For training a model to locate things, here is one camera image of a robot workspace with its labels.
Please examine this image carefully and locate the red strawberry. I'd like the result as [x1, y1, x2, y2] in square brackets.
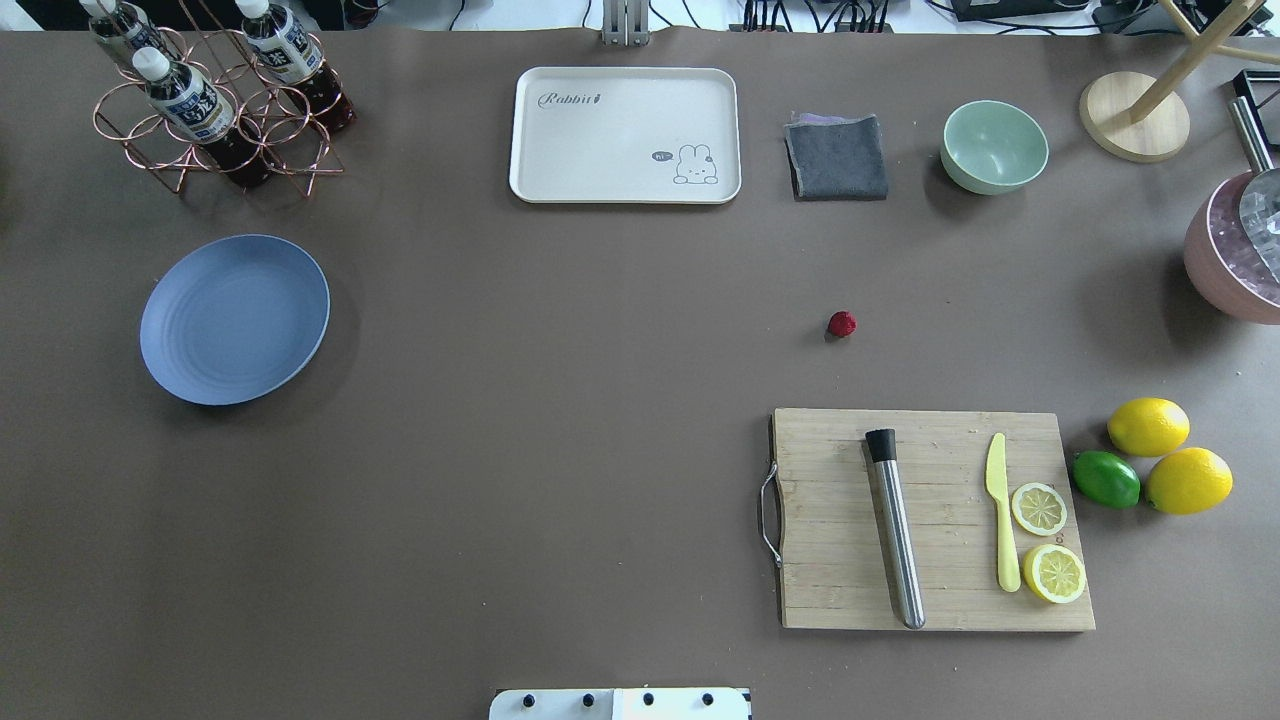
[826, 311, 858, 338]

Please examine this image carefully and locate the blue round plate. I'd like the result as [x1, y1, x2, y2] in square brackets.
[140, 234, 332, 406]

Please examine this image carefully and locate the cream rabbit tray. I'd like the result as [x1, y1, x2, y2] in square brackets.
[508, 67, 742, 204]

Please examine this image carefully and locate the steel muddler black tip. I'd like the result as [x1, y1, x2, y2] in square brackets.
[865, 428, 927, 630]

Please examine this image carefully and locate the grey folded cloth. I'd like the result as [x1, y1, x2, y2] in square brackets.
[783, 113, 890, 200]

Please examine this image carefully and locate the yellow plastic knife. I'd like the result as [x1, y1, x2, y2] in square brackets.
[984, 432, 1021, 593]

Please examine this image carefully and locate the green bowl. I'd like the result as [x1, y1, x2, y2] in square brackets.
[940, 100, 1050, 196]

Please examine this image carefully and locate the upper lemon slice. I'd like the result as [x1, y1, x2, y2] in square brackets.
[1010, 482, 1069, 537]

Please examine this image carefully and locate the lower lemon half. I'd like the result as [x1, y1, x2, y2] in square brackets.
[1021, 544, 1087, 603]

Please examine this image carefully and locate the green lime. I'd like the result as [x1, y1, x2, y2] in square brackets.
[1070, 450, 1142, 509]

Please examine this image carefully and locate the back right drink bottle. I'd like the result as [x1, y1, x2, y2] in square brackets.
[236, 1, 356, 133]

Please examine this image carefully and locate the drink bottle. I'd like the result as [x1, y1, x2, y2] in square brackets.
[131, 46, 273, 188]
[79, 0, 180, 77]
[236, 1, 356, 133]

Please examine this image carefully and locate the upper yellow lemon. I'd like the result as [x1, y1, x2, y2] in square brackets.
[1107, 397, 1190, 457]

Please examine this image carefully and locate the yellow lemon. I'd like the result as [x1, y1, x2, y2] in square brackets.
[1107, 397, 1190, 457]
[1146, 447, 1234, 515]

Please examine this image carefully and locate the front drink bottle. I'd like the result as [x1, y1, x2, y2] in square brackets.
[131, 46, 273, 188]

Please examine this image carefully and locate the wooden cup stand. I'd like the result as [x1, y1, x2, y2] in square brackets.
[1079, 1, 1279, 163]

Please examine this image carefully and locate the lower yellow lemon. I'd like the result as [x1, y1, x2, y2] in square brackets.
[1146, 447, 1234, 515]

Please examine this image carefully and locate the pink ice bowl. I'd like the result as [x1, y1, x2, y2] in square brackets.
[1184, 170, 1279, 325]

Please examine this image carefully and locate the back left drink bottle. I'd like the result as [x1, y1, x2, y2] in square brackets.
[79, 0, 180, 77]

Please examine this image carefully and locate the metal ice scoop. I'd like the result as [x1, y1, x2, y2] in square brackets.
[1230, 96, 1279, 281]

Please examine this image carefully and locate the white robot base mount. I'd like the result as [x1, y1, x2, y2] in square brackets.
[488, 687, 753, 719]

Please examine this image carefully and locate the copper wire bottle rack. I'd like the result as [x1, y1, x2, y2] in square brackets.
[92, 1, 344, 197]

